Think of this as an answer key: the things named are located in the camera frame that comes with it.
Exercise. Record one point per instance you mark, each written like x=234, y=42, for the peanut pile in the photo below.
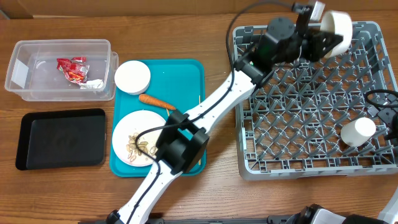
x=135, y=151

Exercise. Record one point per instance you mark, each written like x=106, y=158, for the white cup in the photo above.
x=358, y=131

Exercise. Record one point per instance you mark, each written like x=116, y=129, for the clear plastic bin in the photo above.
x=33, y=75

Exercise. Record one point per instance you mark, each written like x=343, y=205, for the black plastic tray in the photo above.
x=56, y=139

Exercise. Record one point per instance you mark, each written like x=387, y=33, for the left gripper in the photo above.
x=314, y=39

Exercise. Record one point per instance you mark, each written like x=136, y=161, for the grey dishwasher rack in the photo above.
x=291, y=127

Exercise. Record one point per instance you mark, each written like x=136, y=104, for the teal serving tray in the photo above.
x=179, y=82

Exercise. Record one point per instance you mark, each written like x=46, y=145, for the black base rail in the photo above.
x=273, y=219

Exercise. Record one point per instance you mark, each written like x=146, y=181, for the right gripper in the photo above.
x=386, y=115

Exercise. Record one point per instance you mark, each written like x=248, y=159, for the red snack wrapper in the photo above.
x=76, y=71

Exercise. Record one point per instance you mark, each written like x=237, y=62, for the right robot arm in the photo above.
x=316, y=214

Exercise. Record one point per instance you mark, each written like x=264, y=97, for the white bowl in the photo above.
x=133, y=77
x=340, y=23

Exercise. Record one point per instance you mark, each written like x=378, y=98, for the orange carrot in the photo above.
x=150, y=100

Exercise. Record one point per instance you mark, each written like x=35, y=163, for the white round plate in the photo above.
x=135, y=122

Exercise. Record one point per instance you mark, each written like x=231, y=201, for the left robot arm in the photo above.
x=183, y=138

